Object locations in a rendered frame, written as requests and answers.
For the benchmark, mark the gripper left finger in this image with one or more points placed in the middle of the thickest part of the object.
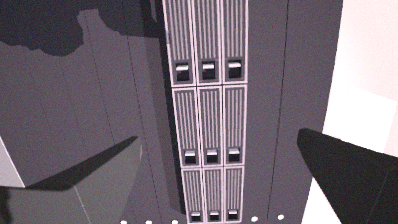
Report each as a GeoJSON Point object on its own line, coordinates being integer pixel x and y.
{"type": "Point", "coordinates": [94, 191]}

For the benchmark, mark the black metal rack frame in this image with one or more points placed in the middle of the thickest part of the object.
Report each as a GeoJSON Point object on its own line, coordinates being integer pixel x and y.
{"type": "Point", "coordinates": [79, 76]}

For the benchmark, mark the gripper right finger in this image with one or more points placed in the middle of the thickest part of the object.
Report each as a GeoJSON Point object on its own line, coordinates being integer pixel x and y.
{"type": "Point", "coordinates": [360, 184]}

